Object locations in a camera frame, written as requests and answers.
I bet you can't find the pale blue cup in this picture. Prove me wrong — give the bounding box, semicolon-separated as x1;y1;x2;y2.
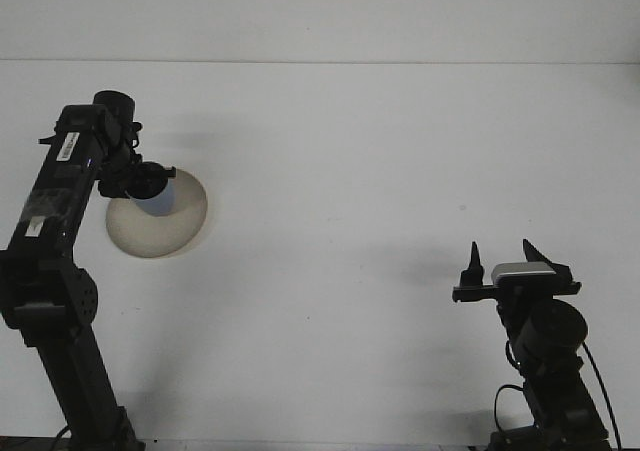
130;180;176;219

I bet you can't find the pale cream round plate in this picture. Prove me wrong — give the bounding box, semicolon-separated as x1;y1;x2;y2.
105;169;209;259

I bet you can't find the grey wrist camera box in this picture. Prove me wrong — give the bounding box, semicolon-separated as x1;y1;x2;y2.
490;262;560;288

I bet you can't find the looped black cable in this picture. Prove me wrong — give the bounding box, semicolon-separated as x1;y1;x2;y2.
493;339;527;432

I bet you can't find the long thin black cable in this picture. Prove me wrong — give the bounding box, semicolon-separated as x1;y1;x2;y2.
581;343;625;451

